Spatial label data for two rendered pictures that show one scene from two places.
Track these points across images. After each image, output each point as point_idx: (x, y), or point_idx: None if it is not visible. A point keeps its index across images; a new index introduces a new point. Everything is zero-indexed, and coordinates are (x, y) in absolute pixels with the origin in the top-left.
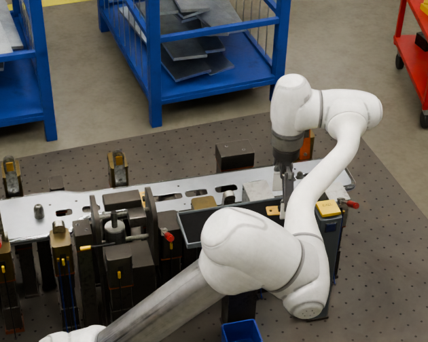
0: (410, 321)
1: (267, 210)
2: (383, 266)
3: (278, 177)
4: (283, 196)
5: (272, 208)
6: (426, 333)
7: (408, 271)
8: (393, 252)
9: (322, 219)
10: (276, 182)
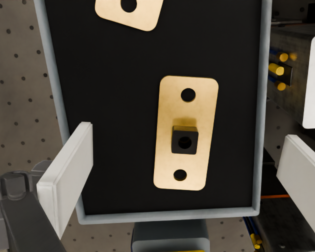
0: (130, 223)
1: (194, 81)
2: (227, 222)
3: None
4: (6, 221)
5: (198, 107)
6: (109, 233)
7: (212, 246)
8: (248, 240)
9: (138, 247)
10: (305, 177)
